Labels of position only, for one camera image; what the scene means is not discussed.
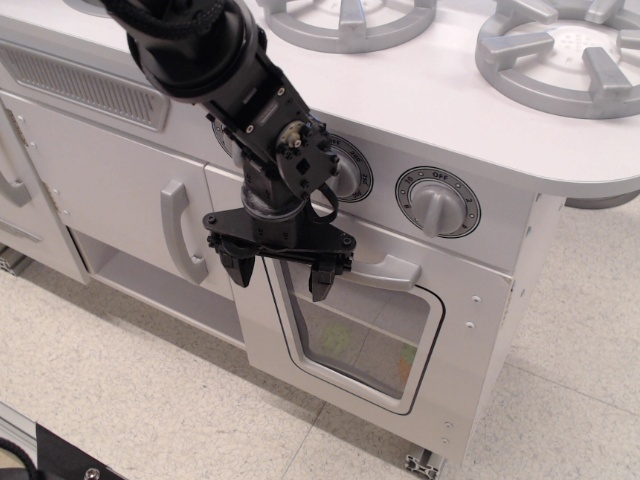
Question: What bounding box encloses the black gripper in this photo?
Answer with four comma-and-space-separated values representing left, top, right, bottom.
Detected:
203, 208, 356, 302

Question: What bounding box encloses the white oven door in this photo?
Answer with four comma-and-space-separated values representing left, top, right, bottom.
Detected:
232, 212, 515, 469

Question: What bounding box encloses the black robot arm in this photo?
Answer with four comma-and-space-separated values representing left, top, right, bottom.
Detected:
105, 1, 356, 302

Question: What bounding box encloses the green toy ball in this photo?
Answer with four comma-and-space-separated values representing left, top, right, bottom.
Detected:
320, 323, 352, 357

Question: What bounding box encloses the white middle cabinet door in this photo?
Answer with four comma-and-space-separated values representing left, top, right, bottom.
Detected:
204, 164, 243, 300

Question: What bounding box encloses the grey middle stove knob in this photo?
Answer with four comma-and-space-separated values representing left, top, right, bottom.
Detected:
327, 134, 374, 203

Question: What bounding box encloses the grey stove knob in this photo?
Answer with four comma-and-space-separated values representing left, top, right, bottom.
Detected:
327, 134, 374, 203
395, 166, 481, 239
212, 119, 241, 163

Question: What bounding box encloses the grey left stove knob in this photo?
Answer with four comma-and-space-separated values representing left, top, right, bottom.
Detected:
212, 119, 241, 163

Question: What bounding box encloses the grey right stove knob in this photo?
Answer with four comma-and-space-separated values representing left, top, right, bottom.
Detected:
395, 166, 481, 239

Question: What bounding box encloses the white toy kitchen cabinet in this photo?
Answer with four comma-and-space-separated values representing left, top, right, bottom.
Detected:
1, 1, 639, 479

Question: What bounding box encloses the grey middle stove burner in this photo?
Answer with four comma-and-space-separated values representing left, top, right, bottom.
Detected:
258, 1, 437, 54

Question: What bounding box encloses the grey stove burner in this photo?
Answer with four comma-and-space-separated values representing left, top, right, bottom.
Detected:
258, 1, 437, 54
475, 1, 639, 119

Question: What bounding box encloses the grey vent grille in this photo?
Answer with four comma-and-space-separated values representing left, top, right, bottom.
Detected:
1, 43, 170, 131

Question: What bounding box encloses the grey right stove burner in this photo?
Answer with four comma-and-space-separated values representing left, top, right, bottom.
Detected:
475, 1, 639, 119

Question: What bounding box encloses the grey oven door handle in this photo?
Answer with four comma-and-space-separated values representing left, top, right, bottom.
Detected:
343, 255, 422, 292

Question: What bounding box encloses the grey middle door handle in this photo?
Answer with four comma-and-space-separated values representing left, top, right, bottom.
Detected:
160, 179, 208, 285

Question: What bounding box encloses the grey left door handle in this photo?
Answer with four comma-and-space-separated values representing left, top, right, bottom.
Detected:
1, 127, 31, 207

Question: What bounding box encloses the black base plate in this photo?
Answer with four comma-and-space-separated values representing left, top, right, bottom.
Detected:
36, 424, 124, 480

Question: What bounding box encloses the aluminium frame rail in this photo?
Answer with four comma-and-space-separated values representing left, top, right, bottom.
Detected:
0, 403, 38, 466

